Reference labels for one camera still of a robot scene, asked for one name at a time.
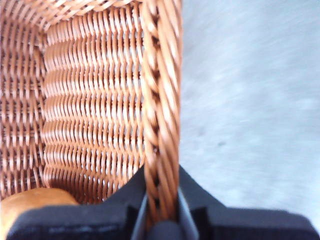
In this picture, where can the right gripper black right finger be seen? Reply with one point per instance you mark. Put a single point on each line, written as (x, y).
(250, 225)

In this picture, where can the brown potato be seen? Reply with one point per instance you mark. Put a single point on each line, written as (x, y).
(22, 202)

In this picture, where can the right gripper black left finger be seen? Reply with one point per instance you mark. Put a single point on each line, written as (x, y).
(75, 222)

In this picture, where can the brown wicker basket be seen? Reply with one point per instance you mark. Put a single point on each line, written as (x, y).
(95, 100)

